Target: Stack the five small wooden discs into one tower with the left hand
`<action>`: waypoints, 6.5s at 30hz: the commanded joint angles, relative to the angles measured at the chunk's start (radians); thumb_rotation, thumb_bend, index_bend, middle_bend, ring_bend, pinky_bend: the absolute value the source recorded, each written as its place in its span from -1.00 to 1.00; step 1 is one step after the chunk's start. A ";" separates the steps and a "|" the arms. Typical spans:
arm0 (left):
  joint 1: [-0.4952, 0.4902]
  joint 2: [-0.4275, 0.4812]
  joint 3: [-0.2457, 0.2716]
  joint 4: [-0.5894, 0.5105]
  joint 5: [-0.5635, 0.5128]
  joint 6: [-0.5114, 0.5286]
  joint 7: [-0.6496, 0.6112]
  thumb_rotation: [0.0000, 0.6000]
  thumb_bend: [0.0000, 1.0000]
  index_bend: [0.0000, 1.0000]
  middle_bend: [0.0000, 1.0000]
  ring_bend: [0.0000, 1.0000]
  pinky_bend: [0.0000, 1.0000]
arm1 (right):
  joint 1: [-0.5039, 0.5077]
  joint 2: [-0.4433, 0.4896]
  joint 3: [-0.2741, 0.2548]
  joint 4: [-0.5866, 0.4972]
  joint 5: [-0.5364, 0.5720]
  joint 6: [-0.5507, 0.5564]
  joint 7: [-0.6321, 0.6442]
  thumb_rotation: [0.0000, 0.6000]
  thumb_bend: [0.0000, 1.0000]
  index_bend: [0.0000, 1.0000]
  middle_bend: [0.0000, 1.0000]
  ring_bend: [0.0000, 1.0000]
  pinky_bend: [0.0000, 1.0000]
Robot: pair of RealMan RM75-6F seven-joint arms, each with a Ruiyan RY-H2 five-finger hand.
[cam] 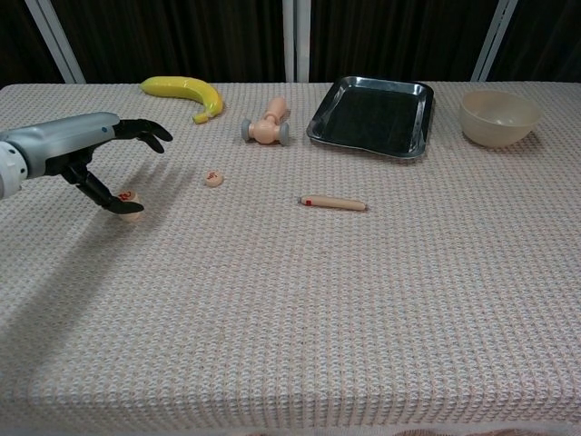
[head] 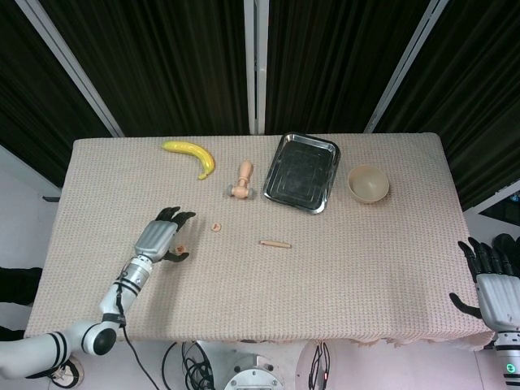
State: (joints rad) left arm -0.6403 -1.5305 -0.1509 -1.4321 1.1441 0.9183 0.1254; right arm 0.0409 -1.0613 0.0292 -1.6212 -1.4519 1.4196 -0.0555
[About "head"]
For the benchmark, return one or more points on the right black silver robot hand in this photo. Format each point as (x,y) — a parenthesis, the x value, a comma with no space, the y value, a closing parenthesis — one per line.
(499,300)

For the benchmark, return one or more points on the black clothed leg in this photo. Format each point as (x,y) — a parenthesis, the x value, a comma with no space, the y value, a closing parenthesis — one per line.
(10,334)
(16,284)

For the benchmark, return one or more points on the black pleated curtain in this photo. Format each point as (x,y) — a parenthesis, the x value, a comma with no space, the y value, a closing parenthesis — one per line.
(479,101)
(333,61)
(162,61)
(32,101)

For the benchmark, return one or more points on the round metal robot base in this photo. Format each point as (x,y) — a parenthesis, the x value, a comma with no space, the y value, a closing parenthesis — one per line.
(254,378)

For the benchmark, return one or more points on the white metal frame bar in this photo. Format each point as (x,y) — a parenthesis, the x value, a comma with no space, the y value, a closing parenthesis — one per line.
(491,199)
(24,170)

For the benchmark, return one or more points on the white metal frame post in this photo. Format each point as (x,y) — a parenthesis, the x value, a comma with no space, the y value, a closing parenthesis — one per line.
(409,61)
(263,40)
(250,61)
(68,61)

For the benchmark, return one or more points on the peach toy hammer grey ends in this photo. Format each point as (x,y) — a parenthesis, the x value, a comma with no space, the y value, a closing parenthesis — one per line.
(245,174)

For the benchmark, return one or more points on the beige plastic bowl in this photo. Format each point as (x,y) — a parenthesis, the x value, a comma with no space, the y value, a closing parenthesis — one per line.
(367,187)

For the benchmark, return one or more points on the yellow banana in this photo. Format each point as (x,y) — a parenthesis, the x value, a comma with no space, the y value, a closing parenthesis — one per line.
(195,150)

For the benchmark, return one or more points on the small black clip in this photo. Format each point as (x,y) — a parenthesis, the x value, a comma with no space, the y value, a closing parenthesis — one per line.
(50,198)

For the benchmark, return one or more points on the wooden chess disc top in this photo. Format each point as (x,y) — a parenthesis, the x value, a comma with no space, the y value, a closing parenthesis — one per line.
(216,227)

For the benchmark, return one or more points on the black and white shoe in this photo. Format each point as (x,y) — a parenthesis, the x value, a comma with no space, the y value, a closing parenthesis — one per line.
(67,371)

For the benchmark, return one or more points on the wooden chess disc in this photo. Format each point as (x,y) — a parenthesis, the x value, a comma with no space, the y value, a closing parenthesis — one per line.
(216,227)
(180,247)

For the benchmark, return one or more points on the rectangular metal tray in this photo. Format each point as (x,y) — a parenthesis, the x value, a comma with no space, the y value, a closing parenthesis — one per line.
(300,174)

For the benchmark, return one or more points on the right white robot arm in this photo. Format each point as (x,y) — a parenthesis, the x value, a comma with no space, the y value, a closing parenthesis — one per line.
(508,361)

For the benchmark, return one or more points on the pink woven tablecloth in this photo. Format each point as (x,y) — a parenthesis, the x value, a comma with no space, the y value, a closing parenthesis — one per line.
(325,284)

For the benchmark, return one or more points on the small wooden stick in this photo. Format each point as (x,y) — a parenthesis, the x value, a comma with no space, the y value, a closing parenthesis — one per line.
(276,243)

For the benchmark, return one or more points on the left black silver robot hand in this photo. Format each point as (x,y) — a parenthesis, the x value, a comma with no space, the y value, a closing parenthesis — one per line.
(154,241)

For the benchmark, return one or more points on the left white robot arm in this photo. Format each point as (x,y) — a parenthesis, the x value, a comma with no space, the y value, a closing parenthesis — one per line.
(111,298)

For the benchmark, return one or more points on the wooden chess disc bottom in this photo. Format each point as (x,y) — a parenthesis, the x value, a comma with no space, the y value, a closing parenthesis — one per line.
(180,247)

